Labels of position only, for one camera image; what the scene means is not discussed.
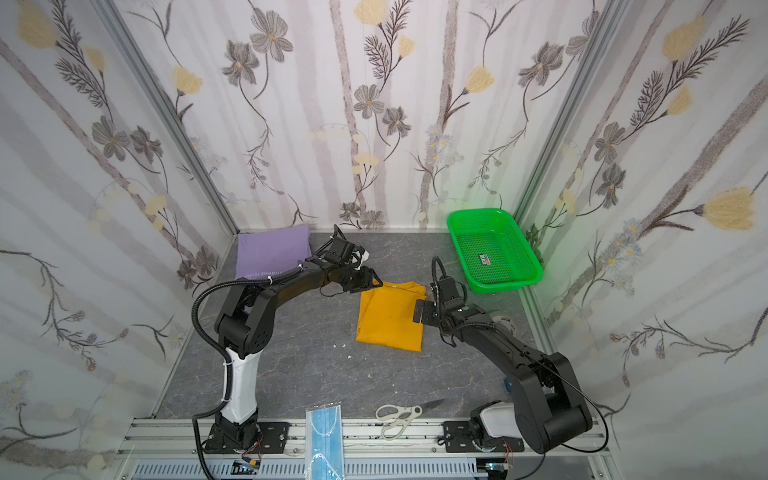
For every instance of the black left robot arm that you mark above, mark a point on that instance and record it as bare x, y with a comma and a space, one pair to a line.
243, 329

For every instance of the yellow t-shirt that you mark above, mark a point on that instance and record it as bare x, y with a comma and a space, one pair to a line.
386, 316

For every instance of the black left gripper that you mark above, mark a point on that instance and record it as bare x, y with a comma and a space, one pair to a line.
365, 280

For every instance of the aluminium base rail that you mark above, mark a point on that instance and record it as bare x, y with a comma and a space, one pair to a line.
164, 449

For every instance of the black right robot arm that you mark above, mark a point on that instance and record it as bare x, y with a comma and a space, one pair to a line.
547, 409

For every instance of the white handled scissors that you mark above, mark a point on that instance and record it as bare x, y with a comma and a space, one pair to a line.
396, 419

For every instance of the folded purple t-shirt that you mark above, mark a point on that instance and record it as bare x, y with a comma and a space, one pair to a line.
269, 253

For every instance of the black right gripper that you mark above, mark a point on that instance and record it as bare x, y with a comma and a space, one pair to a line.
428, 312

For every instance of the green plastic basket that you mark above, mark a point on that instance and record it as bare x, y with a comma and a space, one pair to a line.
494, 232

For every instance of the clear tape roll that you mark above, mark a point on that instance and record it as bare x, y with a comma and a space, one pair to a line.
503, 322

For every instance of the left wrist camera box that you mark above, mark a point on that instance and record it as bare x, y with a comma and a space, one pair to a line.
343, 252

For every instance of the aluminium corner post right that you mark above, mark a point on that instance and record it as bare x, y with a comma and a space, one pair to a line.
596, 47

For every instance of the blue face mask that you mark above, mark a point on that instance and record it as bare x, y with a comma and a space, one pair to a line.
324, 451

